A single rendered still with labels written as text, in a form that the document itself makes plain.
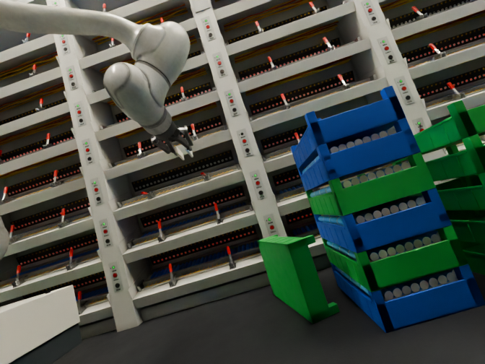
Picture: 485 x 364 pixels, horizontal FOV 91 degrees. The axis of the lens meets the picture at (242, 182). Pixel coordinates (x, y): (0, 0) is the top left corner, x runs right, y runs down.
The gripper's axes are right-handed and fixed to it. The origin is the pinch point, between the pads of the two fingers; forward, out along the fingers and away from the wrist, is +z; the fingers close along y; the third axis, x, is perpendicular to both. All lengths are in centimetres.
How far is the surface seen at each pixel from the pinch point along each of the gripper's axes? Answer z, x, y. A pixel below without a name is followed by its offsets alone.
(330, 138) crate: -31, 28, -41
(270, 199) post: 17.5, 24.2, -26.4
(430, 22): 7, -26, -116
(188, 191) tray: 14.9, 10.0, 6.3
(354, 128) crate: -31, 27, -47
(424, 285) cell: -22, 62, -49
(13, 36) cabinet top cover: 1, -110, 84
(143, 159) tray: 10.3, -9.5, 21.7
